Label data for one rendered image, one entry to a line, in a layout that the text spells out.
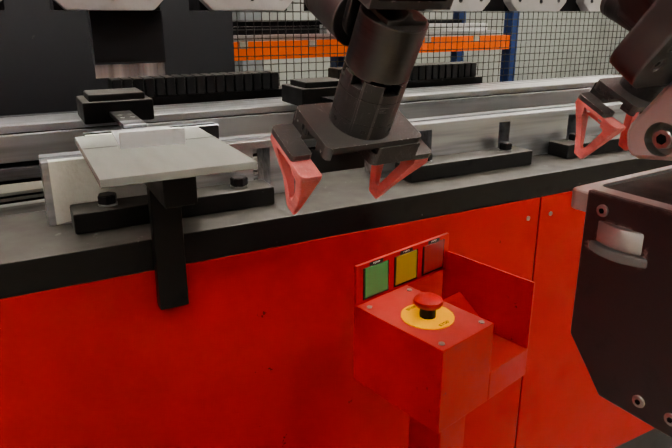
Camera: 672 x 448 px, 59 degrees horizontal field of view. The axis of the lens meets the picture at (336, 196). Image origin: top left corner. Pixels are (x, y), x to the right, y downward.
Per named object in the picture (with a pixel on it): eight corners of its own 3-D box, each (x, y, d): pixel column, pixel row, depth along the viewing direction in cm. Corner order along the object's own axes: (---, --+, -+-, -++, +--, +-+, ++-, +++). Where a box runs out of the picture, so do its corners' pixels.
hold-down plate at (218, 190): (75, 235, 83) (72, 214, 83) (71, 223, 88) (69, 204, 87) (275, 204, 97) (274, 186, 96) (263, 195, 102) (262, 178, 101)
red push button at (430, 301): (428, 330, 78) (430, 306, 77) (406, 319, 81) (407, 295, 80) (448, 321, 81) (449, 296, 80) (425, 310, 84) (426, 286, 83)
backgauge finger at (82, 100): (96, 140, 92) (92, 107, 90) (78, 115, 114) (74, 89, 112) (174, 133, 97) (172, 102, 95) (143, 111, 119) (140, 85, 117)
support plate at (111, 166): (100, 188, 65) (99, 179, 64) (75, 143, 87) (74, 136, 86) (257, 169, 73) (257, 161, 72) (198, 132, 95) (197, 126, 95)
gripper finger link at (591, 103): (549, 142, 80) (584, 83, 75) (583, 137, 84) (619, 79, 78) (585, 174, 76) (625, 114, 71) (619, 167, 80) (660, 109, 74)
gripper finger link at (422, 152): (317, 180, 62) (339, 105, 56) (374, 171, 66) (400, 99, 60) (349, 225, 58) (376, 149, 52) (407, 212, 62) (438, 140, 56)
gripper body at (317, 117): (290, 122, 55) (307, 49, 50) (381, 112, 60) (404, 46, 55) (323, 166, 51) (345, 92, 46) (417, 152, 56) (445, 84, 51)
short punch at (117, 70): (97, 79, 87) (89, 10, 84) (95, 77, 88) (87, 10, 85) (166, 75, 91) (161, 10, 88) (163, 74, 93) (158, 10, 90)
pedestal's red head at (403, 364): (438, 434, 76) (445, 306, 71) (352, 379, 87) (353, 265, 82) (525, 374, 88) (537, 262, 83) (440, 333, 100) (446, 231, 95)
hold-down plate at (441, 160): (410, 183, 109) (411, 167, 108) (394, 176, 113) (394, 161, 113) (531, 164, 122) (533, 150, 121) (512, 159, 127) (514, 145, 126)
